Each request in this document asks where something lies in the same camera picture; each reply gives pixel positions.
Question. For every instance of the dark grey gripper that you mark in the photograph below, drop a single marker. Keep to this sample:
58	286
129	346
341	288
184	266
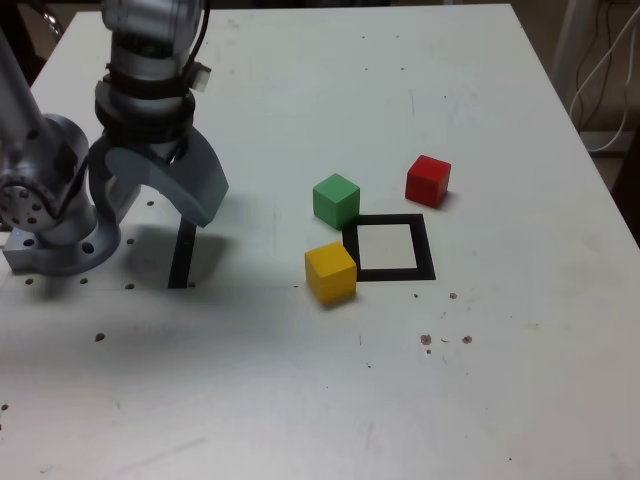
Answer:
162	152

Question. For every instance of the green cube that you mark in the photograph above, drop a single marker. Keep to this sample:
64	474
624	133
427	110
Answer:
336	202

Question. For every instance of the yellow cube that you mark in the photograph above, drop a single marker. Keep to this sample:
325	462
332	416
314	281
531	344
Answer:
330	275

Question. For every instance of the red cube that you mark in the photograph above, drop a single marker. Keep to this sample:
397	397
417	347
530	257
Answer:
427	182

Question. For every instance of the black tape square outline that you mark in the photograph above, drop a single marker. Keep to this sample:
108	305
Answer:
425	250

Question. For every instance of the black tape strip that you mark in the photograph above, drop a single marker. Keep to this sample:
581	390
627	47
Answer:
180	260

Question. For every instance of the small white camera box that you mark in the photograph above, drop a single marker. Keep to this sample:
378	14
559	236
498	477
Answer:
201	79

